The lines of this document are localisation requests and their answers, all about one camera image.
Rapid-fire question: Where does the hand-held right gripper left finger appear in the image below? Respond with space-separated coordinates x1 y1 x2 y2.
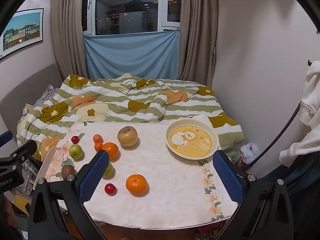
27 149 110 240

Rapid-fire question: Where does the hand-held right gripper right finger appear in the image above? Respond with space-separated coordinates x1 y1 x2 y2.
212 150 294 240

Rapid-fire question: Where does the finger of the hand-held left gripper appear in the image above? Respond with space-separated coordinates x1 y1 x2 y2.
10 139 38 161
0 131 12 149

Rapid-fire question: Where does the brown kiwi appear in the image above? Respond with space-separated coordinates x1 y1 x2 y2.
61 165 76 180

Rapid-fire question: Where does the green apple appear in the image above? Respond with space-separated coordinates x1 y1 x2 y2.
69 144 83 159

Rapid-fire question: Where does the large orange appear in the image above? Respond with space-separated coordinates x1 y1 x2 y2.
125 174 148 195

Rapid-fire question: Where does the cream cartoon print bowl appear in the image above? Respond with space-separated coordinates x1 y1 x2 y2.
165 119 220 160

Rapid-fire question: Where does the green plum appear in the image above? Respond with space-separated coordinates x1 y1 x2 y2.
101 162 114 178

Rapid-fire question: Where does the green cloth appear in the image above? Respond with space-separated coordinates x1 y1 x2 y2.
224 147 241 163

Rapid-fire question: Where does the white tray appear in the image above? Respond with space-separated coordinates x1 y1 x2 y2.
33 149 56 190

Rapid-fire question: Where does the white plastic bag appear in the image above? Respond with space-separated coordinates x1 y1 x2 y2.
240 143 260 164

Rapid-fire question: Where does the large yellow-brown apple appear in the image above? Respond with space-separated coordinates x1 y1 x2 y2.
117 126 139 147

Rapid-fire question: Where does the grey padded headboard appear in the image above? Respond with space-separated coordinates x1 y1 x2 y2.
0 64 63 137

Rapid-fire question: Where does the patterned grey pillow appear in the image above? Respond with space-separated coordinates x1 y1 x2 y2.
34 84 60 105

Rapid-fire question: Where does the dark clothing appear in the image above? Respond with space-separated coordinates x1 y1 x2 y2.
260 152 320 198

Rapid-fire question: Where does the green striped floral blanket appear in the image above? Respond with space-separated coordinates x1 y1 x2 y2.
16 73 245 160

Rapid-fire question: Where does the white hoodie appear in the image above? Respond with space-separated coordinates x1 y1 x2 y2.
279 60 320 167

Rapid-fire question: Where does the blue cloth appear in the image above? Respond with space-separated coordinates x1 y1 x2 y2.
83 29 180 79

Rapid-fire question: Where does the beige curtain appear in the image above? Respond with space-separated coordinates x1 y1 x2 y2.
179 0 219 80
50 0 88 79

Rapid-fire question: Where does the window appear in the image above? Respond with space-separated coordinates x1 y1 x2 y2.
82 0 182 35

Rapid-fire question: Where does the wall poster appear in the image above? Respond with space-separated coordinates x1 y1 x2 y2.
0 8 45 60

